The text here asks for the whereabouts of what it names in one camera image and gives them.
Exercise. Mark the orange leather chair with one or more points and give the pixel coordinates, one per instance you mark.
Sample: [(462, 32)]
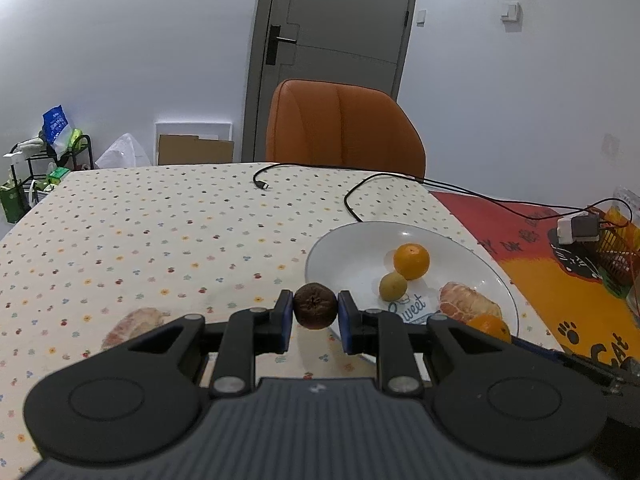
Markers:
[(341, 125)]

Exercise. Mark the white ceramic plate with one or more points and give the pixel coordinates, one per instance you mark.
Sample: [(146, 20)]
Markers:
[(356, 257)]

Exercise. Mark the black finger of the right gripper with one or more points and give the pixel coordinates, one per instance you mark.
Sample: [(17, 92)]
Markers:
[(619, 384)]

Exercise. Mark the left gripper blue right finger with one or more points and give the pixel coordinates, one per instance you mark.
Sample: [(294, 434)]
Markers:
[(358, 328)]

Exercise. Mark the blue plastic bag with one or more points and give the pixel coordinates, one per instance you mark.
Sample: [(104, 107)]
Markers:
[(55, 127)]

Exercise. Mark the red orange cat mat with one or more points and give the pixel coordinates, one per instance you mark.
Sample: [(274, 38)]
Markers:
[(573, 309)]

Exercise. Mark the white power adapter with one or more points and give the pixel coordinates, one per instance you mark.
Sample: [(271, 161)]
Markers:
[(580, 227)]

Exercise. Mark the peeled pomelo segment thin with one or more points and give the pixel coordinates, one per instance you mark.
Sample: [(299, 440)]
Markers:
[(134, 324)]

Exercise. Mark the grey door with handle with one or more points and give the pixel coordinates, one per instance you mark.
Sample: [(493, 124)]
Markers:
[(362, 42)]

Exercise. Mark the peeled pomelo segment large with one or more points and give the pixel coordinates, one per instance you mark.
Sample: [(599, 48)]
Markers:
[(462, 303)]

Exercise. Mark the small yellow tangerine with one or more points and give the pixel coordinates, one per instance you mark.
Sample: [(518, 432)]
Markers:
[(411, 261)]

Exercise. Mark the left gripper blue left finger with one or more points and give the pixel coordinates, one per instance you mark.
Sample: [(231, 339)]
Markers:
[(273, 327)]

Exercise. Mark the large orange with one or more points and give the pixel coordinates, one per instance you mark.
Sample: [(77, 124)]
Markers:
[(491, 325)]

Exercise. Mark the clear plastic bag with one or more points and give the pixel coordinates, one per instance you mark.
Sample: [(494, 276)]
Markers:
[(124, 152)]

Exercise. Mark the white framed board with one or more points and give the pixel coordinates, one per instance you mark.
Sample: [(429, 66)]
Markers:
[(193, 143)]

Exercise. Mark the black metal shelf rack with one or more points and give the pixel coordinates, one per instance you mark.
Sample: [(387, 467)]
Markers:
[(33, 159)]

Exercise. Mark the dark brown passion fruit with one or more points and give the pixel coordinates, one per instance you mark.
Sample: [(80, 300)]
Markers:
[(315, 306)]

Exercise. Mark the green box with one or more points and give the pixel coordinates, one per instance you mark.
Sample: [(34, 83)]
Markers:
[(12, 202)]

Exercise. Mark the small green fruit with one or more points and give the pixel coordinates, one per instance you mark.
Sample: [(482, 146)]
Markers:
[(392, 287)]

